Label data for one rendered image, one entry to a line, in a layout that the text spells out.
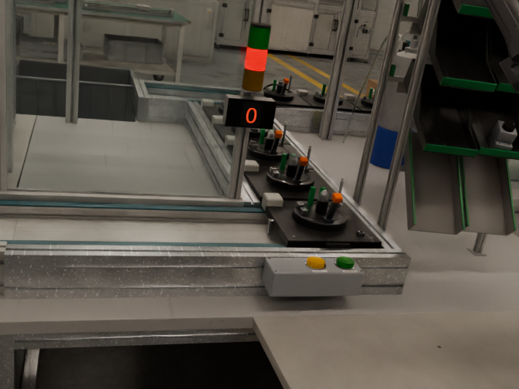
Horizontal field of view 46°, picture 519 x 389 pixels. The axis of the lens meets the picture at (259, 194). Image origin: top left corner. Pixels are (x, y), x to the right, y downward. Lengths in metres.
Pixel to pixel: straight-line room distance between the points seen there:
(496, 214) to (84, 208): 1.05
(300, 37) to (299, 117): 8.17
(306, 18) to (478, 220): 9.33
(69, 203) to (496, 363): 1.02
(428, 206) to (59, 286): 0.90
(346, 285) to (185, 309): 0.35
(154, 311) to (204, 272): 0.13
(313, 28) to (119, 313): 9.83
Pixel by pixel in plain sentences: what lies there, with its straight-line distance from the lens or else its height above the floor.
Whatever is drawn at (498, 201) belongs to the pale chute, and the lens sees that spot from 1.73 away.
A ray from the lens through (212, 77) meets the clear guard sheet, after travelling 1.52.
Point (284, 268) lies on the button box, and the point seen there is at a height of 0.96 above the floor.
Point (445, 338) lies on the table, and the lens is 1.42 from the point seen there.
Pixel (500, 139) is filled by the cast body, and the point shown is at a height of 1.23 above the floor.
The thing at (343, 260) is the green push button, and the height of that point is 0.97.
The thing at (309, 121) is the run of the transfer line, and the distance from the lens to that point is 2.74.
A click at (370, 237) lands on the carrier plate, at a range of 1.52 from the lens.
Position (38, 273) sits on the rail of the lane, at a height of 0.92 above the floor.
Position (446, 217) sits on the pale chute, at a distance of 1.62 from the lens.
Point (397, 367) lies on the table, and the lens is 1.28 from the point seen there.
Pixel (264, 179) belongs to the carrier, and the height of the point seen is 0.97.
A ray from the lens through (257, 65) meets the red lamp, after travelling 1.48.
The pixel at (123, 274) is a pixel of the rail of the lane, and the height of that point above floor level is 0.92.
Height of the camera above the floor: 1.57
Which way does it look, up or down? 21 degrees down
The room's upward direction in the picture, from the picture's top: 9 degrees clockwise
